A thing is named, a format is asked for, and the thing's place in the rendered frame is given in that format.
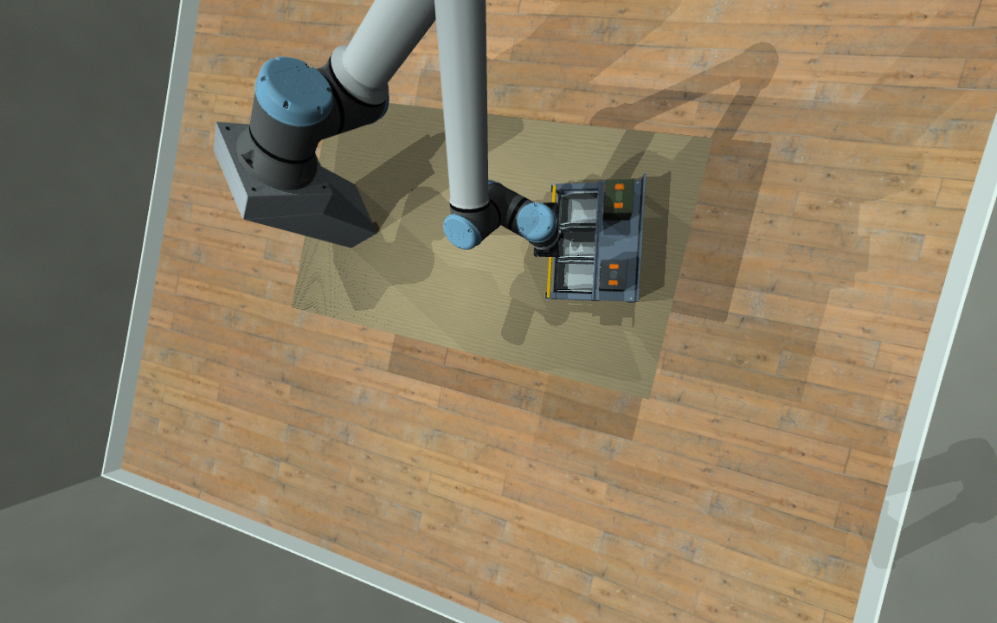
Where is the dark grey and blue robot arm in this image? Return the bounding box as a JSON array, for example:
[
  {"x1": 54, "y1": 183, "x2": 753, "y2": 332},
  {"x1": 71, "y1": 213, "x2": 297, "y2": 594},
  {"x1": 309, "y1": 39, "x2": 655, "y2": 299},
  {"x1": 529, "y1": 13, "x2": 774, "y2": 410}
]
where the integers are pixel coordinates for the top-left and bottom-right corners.
[{"x1": 236, "y1": 0, "x2": 562, "y2": 250}]

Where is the dark green case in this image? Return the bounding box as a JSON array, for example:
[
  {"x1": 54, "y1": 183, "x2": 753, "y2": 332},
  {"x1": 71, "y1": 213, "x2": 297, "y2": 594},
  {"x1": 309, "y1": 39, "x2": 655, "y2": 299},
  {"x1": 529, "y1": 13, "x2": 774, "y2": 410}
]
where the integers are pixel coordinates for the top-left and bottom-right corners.
[{"x1": 603, "y1": 179, "x2": 634, "y2": 221}]

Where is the dark grey tool case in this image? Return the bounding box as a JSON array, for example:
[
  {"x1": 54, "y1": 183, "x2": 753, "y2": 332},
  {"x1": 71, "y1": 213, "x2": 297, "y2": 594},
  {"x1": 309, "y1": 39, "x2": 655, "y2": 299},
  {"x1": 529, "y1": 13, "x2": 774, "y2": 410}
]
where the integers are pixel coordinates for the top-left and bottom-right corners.
[{"x1": 599, "y1": 260, "x2": 627, "y2": 292}]

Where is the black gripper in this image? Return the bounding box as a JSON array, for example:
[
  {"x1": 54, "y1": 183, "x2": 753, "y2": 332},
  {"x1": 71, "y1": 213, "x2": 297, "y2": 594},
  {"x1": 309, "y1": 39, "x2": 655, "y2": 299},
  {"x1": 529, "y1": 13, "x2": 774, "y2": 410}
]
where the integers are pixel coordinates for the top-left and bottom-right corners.
[{"x1": 534, "y1": 232, "x2": 563, "y2": 258}]

